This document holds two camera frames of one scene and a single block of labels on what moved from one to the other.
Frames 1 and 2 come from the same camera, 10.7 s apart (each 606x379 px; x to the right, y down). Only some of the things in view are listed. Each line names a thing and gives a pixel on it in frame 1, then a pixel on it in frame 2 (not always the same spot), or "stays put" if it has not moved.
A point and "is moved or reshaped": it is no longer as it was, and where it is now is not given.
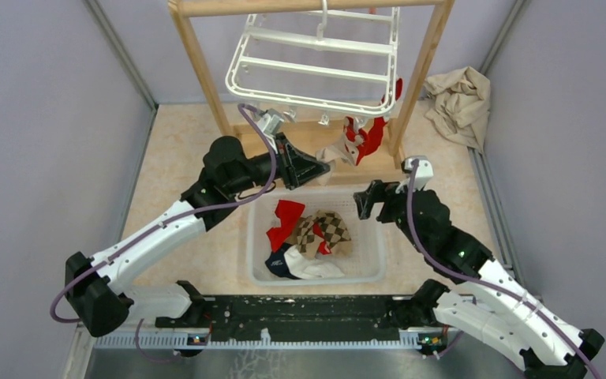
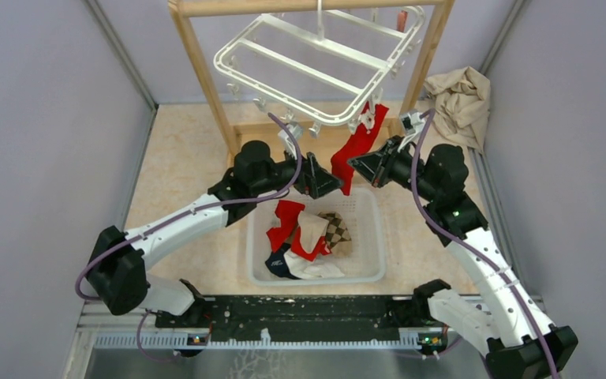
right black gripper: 375,193 -> 376,166
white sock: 319,268 stays put
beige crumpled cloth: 461,105 stays put
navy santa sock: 277,263 stays put
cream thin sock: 337,151 -> 312,230
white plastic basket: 364,263 stays put
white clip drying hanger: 320,40 is moved or reshaped
